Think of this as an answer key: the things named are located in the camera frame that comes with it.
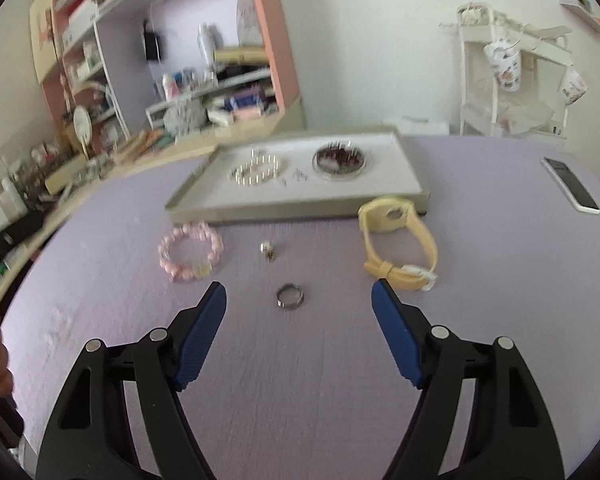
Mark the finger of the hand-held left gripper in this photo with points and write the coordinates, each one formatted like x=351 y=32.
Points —
x=15 y=235

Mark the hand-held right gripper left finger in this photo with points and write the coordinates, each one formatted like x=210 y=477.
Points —
x=200 y=340

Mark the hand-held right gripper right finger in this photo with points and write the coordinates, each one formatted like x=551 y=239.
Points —
x=397 y=340

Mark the grey metal cuff bangle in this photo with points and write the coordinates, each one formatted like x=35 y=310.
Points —
x=345 y=176

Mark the grey shallow tray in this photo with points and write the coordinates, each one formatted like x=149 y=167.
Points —
x=380 y=160

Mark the purple tablecloth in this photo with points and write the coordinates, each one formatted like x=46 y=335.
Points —
x=305 y=385

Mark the small silver charm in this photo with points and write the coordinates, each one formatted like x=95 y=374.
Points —
x=266 y=247

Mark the round white mirror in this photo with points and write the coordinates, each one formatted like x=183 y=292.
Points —
x=82 y=125

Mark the yellow wrist watch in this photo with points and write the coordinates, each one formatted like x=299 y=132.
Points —
x=380 y=210

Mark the cream desk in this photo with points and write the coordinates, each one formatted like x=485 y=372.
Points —
x=190 y=152

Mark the grey fluffy ball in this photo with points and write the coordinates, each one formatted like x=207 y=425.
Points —
x=185 y=115

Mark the pink and white bottle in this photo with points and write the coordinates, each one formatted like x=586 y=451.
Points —
x=169 y=87

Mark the white smartphone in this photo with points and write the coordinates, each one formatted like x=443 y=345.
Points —
x=572 y=187

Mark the white trolley cart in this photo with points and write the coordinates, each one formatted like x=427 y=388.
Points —
x=467 y=85

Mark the white spray bottle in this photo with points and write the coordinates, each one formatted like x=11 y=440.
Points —
x=206 y=45

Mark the gold flat box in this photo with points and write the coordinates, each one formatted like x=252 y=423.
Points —
x=240 y=54

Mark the white printed mug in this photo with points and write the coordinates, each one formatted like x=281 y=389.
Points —
x=574 y=87
x=505 y=67

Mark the pink and white bookshelf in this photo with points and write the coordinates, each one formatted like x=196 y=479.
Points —
x=267 y=35

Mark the white tote bag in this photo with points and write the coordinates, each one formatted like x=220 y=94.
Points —
x=250 y=20

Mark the beige wall poster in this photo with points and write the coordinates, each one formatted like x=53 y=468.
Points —
x=42 y=35

